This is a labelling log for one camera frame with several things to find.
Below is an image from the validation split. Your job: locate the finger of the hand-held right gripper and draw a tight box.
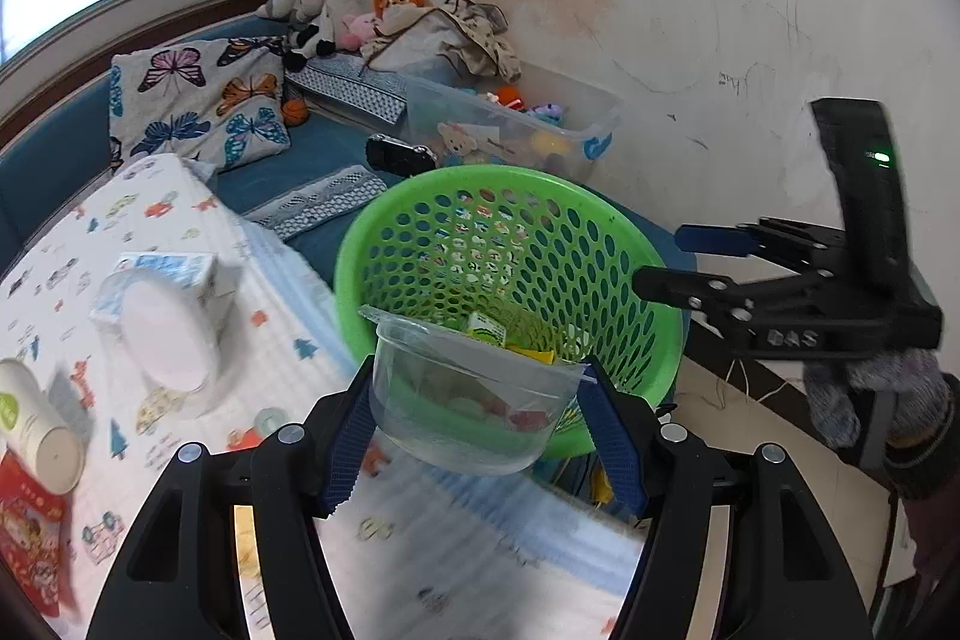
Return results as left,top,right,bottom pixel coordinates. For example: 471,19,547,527
675,218,848,272
632,265,758,332

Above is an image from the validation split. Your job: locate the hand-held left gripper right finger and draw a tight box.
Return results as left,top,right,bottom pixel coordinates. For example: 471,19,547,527
577,355,875,640

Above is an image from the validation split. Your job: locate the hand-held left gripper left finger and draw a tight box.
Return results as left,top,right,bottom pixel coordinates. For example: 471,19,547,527
86,374,376,640

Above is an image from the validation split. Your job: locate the clear plastic bowl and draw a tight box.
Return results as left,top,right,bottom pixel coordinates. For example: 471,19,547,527
358,304,593,477

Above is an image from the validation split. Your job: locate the small green yellow packet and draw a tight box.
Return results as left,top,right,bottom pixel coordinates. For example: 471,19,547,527
465,312,512,348

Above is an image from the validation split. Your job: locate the white lidded plastic tub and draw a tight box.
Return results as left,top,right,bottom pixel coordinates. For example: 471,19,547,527
97,271,226,416

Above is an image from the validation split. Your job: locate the green plastic basket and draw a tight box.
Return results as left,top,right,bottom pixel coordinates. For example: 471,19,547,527
334,164,685,461

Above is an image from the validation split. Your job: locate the blue white milk carton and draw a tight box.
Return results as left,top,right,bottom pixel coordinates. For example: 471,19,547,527
90,251,245,341

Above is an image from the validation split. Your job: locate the white paper cup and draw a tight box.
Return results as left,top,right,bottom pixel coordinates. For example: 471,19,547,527
0,359,85,492

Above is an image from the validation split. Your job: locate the red printed packet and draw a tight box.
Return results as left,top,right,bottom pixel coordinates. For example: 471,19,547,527
0,449,80,615

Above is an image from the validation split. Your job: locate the person's right forearm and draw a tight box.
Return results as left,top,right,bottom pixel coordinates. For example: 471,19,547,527
892,460,960,611

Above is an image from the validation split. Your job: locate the person's right hand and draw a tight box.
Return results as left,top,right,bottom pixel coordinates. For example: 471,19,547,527
802,347,960,500

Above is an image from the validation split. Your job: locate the printed cartoon blanket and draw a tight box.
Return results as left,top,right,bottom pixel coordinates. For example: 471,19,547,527
0,152,653,640

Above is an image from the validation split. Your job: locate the clear plastic storage box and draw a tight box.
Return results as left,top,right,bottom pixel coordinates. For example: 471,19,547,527
401,56,625,184

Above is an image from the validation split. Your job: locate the black white patterned cloth strip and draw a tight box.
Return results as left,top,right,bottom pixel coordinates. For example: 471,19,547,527
247,169,389,240
289,56,410,125

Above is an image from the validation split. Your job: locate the black handheld device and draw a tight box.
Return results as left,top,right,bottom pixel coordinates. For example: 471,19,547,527
366,134,440,175

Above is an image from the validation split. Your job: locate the beige printed cloth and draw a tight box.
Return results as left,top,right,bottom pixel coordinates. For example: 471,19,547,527
360,0,524,82

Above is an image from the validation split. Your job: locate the butterfly print pillow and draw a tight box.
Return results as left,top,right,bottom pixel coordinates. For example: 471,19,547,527
109,34,292,175

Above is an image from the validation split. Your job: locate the orange fox plush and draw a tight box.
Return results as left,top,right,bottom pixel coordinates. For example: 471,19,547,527
373,0,428,30

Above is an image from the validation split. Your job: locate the pink plush toy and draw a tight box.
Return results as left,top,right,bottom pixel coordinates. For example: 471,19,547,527
341,10,380,50

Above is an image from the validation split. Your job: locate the black white cow plush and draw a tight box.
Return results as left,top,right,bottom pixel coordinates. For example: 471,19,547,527
283,0,353,73

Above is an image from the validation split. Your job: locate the brown wooden ledge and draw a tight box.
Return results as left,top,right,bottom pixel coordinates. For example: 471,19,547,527
0,0,278,124

